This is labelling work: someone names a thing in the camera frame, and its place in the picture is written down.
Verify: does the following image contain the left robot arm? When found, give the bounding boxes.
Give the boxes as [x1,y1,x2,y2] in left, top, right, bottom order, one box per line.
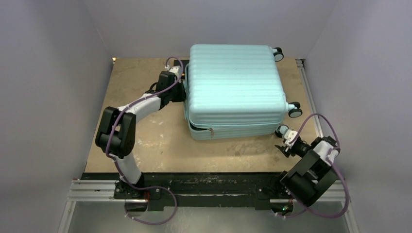
[95,67,186,199]

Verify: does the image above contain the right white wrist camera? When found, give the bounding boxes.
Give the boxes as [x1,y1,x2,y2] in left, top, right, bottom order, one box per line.
[282,129,298,146]

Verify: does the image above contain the light blue suitcase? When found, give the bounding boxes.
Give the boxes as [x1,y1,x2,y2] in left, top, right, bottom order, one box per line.
[184,44,303,140]

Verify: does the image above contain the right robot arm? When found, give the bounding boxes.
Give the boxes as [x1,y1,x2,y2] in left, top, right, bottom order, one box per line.
[273,136,340,207]

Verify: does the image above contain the black metal base rail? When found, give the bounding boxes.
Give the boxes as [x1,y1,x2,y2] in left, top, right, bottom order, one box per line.
[66,172,351,215]

